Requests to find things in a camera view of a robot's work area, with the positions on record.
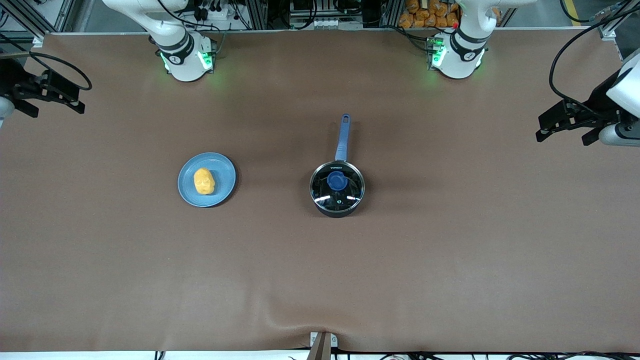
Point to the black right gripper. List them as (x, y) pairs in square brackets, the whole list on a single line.
[(11, 80)]

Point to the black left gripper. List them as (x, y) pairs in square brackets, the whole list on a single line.
[(598, 101)]

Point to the yellow potato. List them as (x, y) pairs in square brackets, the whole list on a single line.
[(204, 181)]

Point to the glass lid blue knob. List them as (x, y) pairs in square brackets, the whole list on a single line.
[(337, 181)]

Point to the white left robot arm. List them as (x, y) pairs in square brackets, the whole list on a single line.
[(462, 60)]

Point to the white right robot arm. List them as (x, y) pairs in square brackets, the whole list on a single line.
[(182, 65)]

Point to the round blue plate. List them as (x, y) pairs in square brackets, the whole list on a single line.
[(222, 172)]

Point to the bag of orange snacks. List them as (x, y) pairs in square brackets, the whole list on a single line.
[(425, 17)]

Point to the white power strip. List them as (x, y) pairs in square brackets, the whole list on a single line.
[(215, 12)]

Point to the black box white connectors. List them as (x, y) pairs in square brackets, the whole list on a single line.
[(315, 22)]

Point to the brown table cover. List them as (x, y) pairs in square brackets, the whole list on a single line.
[(320, 275)]

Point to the aluminium frame profile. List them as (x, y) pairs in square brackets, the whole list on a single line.
[(30, 15), (609, 31)]

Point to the aluminium frame post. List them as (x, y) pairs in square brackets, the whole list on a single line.
[(390, 12), (256, 12)]

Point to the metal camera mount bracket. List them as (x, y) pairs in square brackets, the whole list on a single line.
[(322, 347)]

